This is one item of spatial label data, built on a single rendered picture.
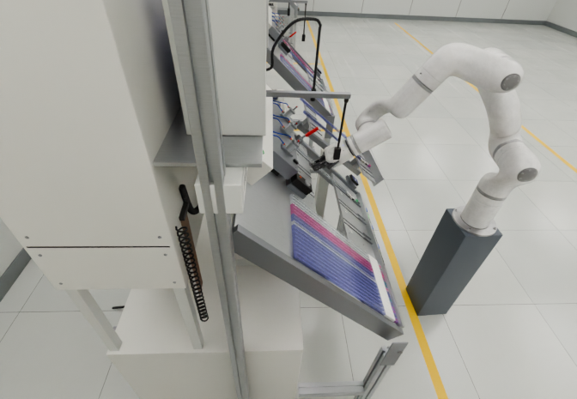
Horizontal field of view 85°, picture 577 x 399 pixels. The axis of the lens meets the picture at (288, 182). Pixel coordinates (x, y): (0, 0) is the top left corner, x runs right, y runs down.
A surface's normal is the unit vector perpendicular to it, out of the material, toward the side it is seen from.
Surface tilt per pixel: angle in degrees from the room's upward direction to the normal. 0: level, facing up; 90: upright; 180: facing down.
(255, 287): 0
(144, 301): 0
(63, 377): 0
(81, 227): 90
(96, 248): 90
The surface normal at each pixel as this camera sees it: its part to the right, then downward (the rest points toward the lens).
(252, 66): 0.04, 0.64
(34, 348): 0.04, -0.77
